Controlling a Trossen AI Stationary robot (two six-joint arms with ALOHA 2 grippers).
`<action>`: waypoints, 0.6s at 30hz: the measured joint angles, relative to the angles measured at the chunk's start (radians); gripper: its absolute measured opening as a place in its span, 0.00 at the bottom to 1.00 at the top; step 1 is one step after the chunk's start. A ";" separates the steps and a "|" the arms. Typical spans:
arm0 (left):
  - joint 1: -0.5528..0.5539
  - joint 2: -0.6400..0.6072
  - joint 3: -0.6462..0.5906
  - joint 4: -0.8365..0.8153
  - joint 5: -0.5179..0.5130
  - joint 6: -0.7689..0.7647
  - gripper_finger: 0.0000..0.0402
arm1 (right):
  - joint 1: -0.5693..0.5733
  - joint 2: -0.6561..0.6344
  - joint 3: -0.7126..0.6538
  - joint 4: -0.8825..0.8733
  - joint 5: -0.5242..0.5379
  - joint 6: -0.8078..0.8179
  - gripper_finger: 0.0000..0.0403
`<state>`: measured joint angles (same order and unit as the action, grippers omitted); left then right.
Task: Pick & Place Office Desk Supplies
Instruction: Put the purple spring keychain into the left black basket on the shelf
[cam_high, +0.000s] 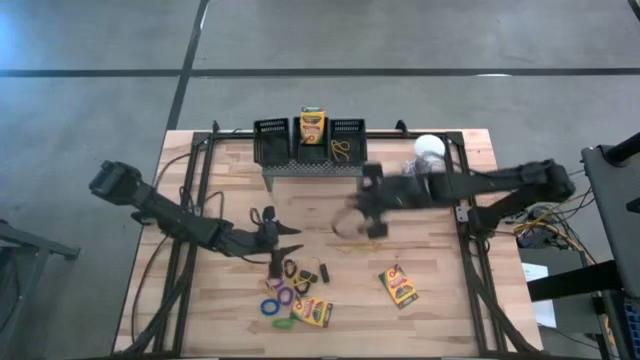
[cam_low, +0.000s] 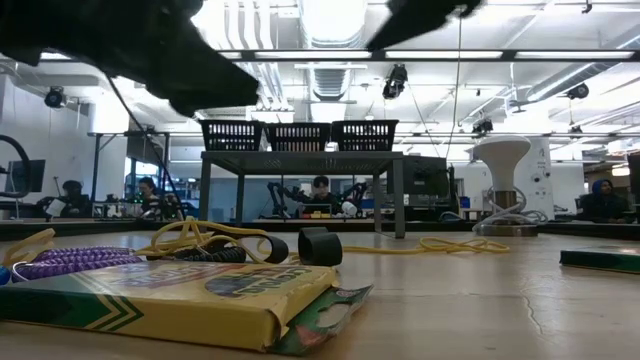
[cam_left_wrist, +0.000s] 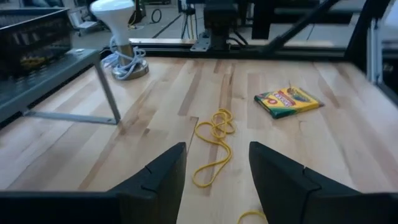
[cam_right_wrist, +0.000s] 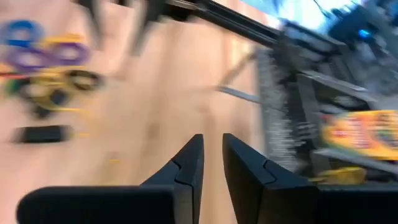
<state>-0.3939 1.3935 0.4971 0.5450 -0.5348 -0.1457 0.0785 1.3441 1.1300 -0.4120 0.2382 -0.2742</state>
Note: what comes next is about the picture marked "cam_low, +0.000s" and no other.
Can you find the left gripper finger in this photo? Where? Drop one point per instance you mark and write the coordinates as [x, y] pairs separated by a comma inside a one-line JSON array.
[[225, 80], [180, 90]]

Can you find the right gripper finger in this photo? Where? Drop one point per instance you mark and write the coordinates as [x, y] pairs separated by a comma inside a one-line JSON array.
[[405, 30]]

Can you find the black plastic mesh basket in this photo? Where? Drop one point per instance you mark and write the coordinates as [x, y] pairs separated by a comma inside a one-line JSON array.
[[232, 136], [297, 137], [364, 136]]

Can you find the yellow rubber band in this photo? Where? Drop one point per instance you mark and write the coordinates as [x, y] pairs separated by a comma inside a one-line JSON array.
[[380, 248], [495, 246], [435, 243], [189, 223], [50, 233]]

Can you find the black tape roll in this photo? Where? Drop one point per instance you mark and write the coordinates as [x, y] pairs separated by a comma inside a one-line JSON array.
[[320, 248]]

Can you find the yellow Crayola crayon box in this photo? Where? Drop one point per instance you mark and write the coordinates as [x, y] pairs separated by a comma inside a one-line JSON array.
[[605, 260], [200, 310]]

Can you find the black tabletop robot arm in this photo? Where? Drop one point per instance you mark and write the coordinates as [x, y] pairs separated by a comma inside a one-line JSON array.
[[277, 197], [357, 192]]

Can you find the black overhead crossbeam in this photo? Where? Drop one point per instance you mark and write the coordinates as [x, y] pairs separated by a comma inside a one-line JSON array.
[[378, 55]]

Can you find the black ceiling spotlight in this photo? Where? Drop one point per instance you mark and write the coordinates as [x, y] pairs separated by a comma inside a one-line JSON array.
[[395, 80], [482, 126], [54, 97], [578, 91]]

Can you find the person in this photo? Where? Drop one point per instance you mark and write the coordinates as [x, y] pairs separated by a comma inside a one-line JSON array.
[[72, 192], [602, 200], [147, 190], [321, 192]]

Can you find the grey perforated metal shelf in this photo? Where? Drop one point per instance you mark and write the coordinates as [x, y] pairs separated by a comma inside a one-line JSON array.
[[300, 162]]

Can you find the small black monitor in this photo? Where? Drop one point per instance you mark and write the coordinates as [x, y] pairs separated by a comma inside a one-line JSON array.
[[39, 175]]

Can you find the large black monitor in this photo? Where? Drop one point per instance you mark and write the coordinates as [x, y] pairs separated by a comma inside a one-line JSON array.
[[425, 182]]

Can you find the white mushroom table lamp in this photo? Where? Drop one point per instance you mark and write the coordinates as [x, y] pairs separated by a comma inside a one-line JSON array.
[[501, 155]]

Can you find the yellow red toy blocks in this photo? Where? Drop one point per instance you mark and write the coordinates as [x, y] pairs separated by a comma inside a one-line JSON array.
[[315, 215]]

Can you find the small white rounded object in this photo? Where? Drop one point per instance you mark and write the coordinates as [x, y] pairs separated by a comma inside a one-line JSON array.
[[348, 207]]

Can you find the white cylindrical pillar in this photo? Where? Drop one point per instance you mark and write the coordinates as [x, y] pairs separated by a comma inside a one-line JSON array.
[[542, 165]]

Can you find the silver ceiling air duct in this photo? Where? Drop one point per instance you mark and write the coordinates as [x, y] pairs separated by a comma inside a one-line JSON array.
[[332, 20]]

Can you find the black metal station frame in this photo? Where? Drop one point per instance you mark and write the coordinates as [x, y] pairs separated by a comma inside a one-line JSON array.
[[95, 165]]

